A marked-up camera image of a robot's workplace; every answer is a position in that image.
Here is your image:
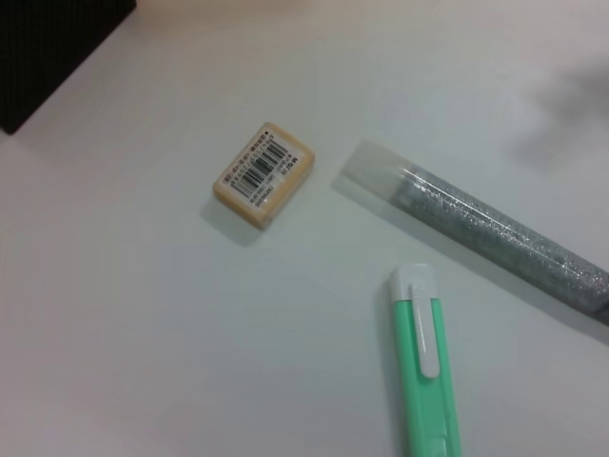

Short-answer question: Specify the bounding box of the mint green pen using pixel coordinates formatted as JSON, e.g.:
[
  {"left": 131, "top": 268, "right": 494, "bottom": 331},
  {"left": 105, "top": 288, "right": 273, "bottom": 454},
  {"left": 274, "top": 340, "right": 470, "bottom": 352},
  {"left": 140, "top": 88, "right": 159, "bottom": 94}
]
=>
[{"left": 386, "top": 262, "right": 463, "bottom": 457}]

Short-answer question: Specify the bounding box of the black mesh pen holder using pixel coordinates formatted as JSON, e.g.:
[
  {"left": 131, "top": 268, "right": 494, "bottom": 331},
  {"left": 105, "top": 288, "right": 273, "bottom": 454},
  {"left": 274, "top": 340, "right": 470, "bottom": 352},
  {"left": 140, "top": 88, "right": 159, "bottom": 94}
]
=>
[{"left": 0, "top": 0, "right": 139, "bottom": 136}]

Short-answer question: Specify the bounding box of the beige eraser with barcode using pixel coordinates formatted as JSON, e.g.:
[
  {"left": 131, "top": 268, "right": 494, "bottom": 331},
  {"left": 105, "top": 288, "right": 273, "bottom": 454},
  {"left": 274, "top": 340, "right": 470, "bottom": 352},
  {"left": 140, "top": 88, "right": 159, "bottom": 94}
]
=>
[{"left": 210, "top": 122, "right": 317, "bottom": 233}]

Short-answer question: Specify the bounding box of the grey glitter pen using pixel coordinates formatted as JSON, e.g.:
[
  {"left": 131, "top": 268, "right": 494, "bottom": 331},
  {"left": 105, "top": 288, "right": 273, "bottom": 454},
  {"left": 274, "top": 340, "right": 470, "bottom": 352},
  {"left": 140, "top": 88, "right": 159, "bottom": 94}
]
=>
[{"left": 332, "top": 138, "right": 609, "bottom": 329}]

